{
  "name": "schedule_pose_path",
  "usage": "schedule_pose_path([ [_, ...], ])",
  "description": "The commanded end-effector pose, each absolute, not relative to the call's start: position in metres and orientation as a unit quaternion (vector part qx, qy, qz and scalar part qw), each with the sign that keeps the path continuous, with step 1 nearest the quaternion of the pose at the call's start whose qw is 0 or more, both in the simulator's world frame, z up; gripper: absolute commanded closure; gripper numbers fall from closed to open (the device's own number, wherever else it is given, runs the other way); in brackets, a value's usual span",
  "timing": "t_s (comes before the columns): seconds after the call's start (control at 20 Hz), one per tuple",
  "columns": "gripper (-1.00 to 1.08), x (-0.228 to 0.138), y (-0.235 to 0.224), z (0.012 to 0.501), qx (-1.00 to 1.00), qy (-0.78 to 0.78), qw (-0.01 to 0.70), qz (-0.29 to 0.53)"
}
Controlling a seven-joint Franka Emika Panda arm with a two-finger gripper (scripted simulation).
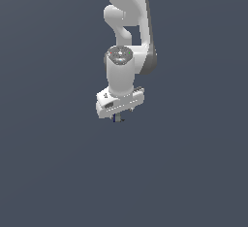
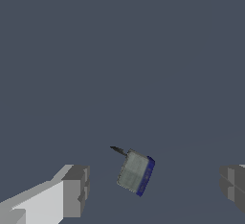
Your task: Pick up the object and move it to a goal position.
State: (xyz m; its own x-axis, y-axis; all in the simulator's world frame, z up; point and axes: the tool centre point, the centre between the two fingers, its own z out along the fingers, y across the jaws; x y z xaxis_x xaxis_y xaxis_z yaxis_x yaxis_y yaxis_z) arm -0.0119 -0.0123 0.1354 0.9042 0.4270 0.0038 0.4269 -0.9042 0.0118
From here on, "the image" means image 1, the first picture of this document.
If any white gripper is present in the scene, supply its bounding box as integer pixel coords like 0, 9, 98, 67
95, 86, 145, 123

